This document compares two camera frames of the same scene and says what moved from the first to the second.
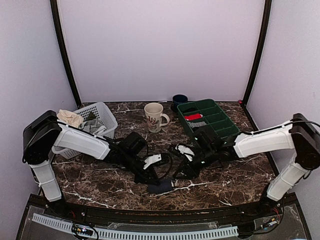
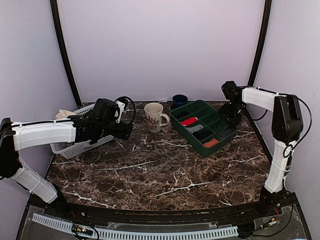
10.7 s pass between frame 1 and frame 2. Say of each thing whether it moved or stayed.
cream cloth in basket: stayed
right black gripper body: moved
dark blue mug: stayed
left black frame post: stayed
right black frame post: stayed
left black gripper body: moved
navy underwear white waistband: moved
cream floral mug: stayed
